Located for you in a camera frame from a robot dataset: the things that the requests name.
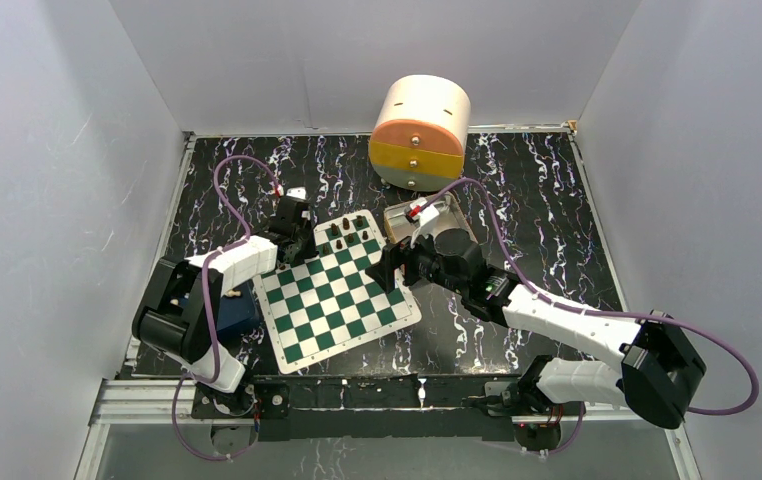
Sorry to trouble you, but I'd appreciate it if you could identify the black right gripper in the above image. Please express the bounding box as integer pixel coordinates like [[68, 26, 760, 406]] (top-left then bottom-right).
[[365, 222, 466, 296]]

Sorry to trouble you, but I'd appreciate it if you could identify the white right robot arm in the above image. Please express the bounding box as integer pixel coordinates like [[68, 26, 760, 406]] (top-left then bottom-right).
[[365, 229, 707, 429]]

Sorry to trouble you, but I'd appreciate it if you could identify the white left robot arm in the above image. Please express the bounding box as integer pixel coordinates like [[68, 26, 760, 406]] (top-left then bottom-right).
[[132, 188, 316, 416]]

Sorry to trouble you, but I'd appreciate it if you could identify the green white chess board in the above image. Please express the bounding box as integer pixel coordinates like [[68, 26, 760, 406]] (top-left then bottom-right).
[[253, 209, 422, 374]]

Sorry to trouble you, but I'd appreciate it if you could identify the blue tin tray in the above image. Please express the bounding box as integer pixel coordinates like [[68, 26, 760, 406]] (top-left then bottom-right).
[[178, 284, 264, 342]]

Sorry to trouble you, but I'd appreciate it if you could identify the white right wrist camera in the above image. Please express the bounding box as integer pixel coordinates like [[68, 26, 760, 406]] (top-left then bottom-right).
[[405, 198, 448, 247]]

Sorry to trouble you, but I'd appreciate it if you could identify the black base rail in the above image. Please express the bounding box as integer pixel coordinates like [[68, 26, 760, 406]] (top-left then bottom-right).
[[208, 374, 588, 445]]

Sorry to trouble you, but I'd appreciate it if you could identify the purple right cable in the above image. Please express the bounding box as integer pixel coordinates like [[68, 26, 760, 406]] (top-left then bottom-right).
[[410, 176, 761, 456]]

